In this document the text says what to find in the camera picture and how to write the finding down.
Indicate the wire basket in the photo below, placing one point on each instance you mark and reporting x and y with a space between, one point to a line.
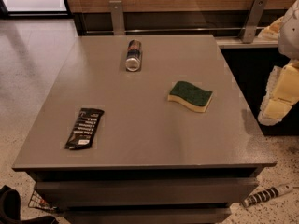
37 202

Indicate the black white striped handle tool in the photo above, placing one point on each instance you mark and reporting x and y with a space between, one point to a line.
267 195

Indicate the black snack bar wrapper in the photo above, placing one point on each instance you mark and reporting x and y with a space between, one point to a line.
84 129

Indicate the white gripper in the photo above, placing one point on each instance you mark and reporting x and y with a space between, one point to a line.
290 34

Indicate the grey drawer cabinet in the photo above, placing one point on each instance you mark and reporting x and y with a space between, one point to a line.
152 161

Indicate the redbull can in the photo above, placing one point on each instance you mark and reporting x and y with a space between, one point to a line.
133 56

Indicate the black bag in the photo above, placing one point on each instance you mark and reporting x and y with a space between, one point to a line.
10 209

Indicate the window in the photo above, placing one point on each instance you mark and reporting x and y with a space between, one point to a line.
34 7

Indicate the horizontal metal rail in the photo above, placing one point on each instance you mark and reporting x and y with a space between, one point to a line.
176 31

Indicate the green yellow sponge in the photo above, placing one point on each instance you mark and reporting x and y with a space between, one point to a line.
190 96

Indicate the right metal rail bracket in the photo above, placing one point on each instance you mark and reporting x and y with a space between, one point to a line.
247 33

